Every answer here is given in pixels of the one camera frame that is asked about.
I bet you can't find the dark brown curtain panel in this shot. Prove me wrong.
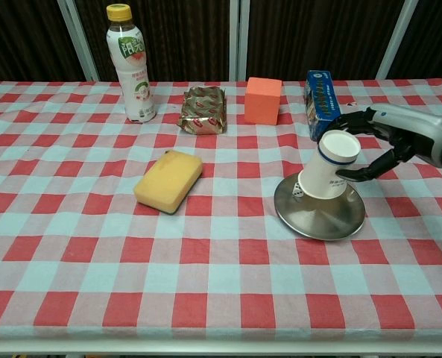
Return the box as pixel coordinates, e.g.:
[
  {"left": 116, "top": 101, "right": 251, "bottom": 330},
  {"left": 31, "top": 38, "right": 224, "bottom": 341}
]
[
  {"left": 387, "top": 0, "right": 442, "bottom": 80},
  {"left": 247, "top": 0, "right": 406, "bottom": 81},
  {"left": 75, "top": 0, "right": 231, "bottom": 82},
  {"left": 0, "top": 0, "right": 86, "bottom": 84}
]

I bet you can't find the blue rectangular carton box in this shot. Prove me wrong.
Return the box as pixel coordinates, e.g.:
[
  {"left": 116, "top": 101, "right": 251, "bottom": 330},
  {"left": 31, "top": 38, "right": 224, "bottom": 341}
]
[{"left": 303, "top": 69, "right": 344, "bottom": 142}]

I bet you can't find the silver metal plate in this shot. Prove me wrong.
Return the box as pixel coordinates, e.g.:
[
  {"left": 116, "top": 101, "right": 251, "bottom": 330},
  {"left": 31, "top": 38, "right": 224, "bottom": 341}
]
[{"left": 274, "top": 174, "right": 367, "bottom": 242}]

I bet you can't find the orange foam cube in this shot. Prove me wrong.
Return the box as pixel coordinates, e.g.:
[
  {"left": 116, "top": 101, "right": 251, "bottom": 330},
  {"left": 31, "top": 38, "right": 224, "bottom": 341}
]
[{"left": 244, "top": 77, "right": 283, "bottom": 126}]

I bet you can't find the white paper cup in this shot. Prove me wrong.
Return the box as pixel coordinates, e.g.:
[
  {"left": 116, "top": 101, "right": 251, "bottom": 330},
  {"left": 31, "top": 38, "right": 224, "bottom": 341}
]
[{"left": 297, "top": 129, "right": 360, "bottom": 199}]

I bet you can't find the gold foil snack packet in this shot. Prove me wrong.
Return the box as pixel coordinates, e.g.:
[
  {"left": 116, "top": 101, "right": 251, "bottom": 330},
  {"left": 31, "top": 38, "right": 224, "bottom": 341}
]
[{"left": 177, "top": 86, "right": 229, "bottom": 135}]

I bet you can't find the yellow sponge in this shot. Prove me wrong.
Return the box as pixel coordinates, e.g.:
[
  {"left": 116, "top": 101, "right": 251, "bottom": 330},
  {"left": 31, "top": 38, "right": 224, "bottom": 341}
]
[{"left": 133, "top": 149, "right": 203, "bottom": 216}]

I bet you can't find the white partition frame post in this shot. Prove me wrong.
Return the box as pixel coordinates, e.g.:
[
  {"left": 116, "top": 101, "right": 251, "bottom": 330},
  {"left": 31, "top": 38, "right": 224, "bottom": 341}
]
[
  {"left": 56, "top": 0, "right": 101, "bottom": 82},
  {"left": 376, "top": 0, "right": 419, "bottom": 79},
  {"left": 228, "top": 0, "right": 250, "bottom": 81}
]

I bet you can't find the red white checkered tablecloth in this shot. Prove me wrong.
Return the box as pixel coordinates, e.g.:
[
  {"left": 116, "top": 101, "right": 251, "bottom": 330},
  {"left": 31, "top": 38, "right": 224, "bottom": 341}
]
[{"left": 0, "top": 78, "right": 442, "bottom": 342}]

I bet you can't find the white bottle with yellow cap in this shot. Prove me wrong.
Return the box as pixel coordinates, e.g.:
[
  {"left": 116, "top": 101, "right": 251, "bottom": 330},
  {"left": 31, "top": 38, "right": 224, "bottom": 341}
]
[{"left": 106, "top": 4, "right": 157, "bottom": 123}]

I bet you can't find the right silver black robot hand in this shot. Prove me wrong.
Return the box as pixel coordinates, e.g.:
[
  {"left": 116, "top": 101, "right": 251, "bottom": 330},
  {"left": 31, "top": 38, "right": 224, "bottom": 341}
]
[{"left": 335, "top": 104, "right": 442, "bottom": 183}]

